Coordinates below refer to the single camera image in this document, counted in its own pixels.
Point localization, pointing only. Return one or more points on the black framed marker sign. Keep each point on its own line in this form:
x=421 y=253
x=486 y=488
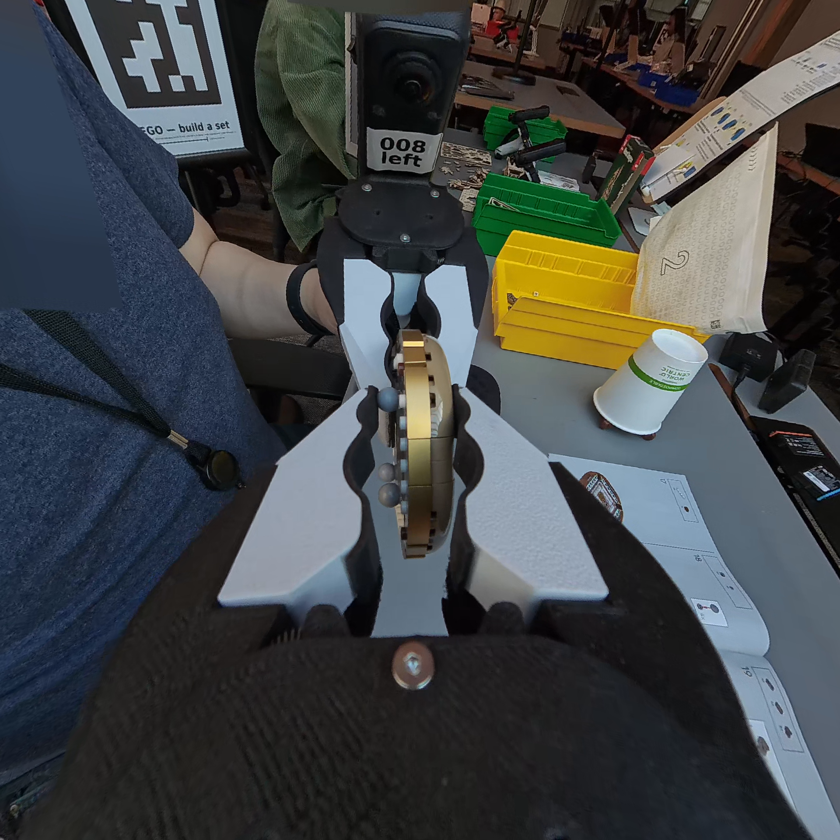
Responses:
x=164 y=52

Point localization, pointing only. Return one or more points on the pile of wooden cutout pieces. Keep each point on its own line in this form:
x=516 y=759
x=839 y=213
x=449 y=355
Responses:
x=466 y=174

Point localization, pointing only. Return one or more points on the person's navy sweatshirt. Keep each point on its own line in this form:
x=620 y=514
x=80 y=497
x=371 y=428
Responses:
x=98 y=525

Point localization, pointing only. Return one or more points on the black flat box blue label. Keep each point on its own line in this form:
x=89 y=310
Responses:
x=794 y=459

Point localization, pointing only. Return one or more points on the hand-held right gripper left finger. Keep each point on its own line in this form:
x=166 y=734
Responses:
x=289 y=525

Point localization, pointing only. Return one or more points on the green plastic bin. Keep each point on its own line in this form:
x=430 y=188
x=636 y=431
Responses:
x=499 y=128
x=544 y=223

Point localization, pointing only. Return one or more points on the round gold lego base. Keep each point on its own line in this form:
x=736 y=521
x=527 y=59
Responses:
x=420 y=426

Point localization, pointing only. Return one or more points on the black power adapter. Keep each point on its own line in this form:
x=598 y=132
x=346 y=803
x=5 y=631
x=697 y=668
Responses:
x=748 y=354

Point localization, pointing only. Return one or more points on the printed instruction sheet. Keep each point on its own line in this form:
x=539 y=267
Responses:
x=754 y=98

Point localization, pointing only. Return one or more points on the white paper bag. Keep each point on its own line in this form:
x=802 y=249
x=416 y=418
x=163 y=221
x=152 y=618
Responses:
x=709 y=249

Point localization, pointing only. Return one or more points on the blue plastic tray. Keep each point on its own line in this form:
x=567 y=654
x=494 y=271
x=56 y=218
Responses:
x=669 y=92

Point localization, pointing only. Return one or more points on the yellow plastic bin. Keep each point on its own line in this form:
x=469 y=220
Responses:
x=564 y=328

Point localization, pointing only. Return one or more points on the lego instruction booklet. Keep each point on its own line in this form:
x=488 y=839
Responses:
x=676 y=525

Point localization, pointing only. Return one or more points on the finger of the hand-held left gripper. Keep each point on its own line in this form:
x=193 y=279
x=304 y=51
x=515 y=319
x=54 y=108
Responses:
x=361 y=308
x=459 y=315

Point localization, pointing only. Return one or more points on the dark green red box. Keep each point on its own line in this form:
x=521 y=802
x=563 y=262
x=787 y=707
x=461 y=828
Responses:
x=623 y=177

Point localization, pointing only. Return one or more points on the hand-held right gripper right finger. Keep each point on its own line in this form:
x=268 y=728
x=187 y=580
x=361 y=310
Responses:
x=531 y=525

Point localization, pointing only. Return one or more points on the black rectangular device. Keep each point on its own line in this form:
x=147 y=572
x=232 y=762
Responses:
x=787 y=384

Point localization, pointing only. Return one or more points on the black wristband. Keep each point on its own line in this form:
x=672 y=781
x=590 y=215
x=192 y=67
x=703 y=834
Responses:
x=296 y=295

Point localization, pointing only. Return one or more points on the white paper cup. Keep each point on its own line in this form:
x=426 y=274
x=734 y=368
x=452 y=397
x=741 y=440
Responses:
x=643 y=394

